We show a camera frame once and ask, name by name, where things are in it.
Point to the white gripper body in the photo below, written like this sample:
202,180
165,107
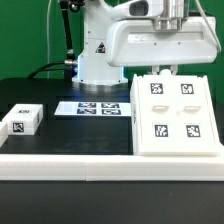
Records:
132,43

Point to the white cabinet door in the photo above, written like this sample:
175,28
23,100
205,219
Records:
155,105
196,128

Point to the white cabinet body box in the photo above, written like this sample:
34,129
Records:
173,148

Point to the white cabinet top block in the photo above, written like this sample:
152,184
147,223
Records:
24,119

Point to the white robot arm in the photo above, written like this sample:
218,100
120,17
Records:
166,15

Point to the white tag sheet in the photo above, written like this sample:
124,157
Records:
108,109

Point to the white U-shaped border fence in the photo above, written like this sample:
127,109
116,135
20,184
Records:
61,150

